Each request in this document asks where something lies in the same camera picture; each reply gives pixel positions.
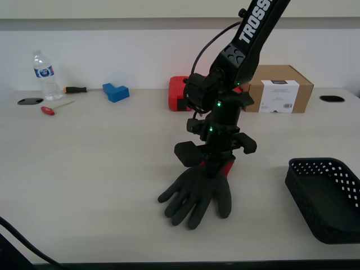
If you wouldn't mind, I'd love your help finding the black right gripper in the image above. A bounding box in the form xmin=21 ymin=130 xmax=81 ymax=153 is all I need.
xmin=174 ymin=123 xmax=258 ymax=178

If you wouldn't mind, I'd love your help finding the black red work glove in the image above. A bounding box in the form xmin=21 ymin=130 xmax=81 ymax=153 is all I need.
xmin=157 ymin=159 xmax=235 ymax=231

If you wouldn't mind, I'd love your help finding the black perforated plastic basket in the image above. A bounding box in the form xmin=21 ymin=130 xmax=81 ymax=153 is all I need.
xmin=285 ymin=157 xmax=360 ymax=245

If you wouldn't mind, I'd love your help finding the red plastic tool case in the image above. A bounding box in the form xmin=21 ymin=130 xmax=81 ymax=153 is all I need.
xmin=168 ymin=75 xmax=244 ymax=113

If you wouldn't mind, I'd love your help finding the cardboard box with white label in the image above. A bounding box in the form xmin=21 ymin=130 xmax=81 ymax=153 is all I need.
xmin=241 ymin=65 xmax=314 ymax=114

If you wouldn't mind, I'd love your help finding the blue plastic block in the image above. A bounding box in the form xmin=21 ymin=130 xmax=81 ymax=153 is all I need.
xmin=102 ymin=83 xmax=130 ymax=104

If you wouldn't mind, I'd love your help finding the clear plastic water bottle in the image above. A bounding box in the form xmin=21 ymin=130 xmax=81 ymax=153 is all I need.
xmin=31 ymin=49 xmax=63 ymax=101

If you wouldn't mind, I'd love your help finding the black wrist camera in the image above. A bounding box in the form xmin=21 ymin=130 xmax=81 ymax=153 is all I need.
xmin=187 ymin=118 xmax=210 ymax=141

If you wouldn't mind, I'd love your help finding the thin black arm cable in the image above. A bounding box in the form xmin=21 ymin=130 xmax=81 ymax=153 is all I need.
xmin=190 ymin=21 xmax=242 ymax=77

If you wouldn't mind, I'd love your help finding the orange black handled screwdriver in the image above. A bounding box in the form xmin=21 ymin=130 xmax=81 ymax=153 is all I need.
xmin=63 ymin=85 xmax=106 ymax=95

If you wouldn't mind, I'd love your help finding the thick black cable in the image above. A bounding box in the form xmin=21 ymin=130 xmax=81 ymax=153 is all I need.
xmin=0 ymin=215 xmax=71 ymax=270

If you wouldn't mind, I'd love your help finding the black robot frame part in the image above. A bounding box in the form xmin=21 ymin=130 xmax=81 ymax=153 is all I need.
xmin=0 ymin=233 xmax=37 ymax=270

